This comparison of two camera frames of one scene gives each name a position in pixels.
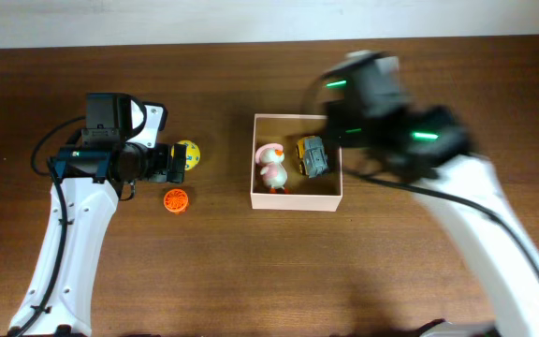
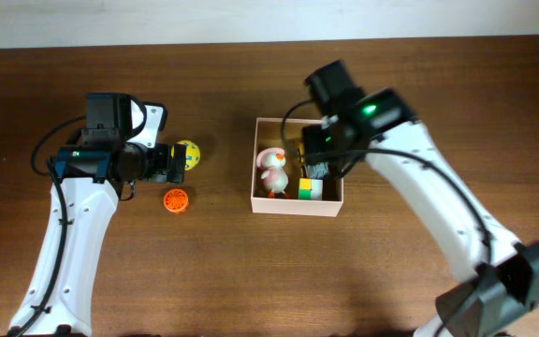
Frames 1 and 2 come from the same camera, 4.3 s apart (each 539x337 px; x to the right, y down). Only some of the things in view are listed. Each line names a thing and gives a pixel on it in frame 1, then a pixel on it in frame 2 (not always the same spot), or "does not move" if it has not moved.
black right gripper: x=341 y=113 → x=312 y=137
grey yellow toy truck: x=312 y=157 does not move
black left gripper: x=168 y=164 does not move
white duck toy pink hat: x=271 y=155 does not move
